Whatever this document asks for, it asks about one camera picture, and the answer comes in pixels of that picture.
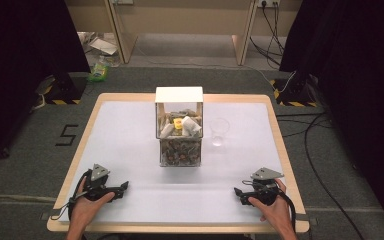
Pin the white wall power outlet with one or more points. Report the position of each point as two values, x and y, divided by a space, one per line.
268 2

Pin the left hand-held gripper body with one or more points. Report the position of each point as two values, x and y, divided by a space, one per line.
96 186

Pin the beige wooden desk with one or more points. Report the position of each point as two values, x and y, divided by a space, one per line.
186 16

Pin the pile of tea bags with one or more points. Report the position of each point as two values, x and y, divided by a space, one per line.
186 126

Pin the black stand base striped tape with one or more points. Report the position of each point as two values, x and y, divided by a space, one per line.
293 91
66 90

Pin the person's right hand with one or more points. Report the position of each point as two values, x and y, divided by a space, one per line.
275 210

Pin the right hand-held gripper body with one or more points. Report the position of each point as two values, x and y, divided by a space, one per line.
263 190

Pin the clear storage box white lid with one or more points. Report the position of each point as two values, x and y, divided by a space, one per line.
179 126

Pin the green packet on floor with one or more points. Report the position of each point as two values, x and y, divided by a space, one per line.
98 71

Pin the white table mat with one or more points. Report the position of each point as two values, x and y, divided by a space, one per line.
126 140

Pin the black curtain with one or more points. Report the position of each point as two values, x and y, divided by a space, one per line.
360 83
20 66

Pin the heap of papers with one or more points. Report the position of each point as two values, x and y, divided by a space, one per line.
103 46

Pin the clear plastic cup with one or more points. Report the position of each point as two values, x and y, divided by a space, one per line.
219 130

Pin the person's left hand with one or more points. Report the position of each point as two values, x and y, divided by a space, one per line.
86 209

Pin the wooden table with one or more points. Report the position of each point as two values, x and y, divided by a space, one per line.
83 140

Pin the pile of brown patterned packets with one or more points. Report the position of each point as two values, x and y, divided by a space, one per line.
180 152

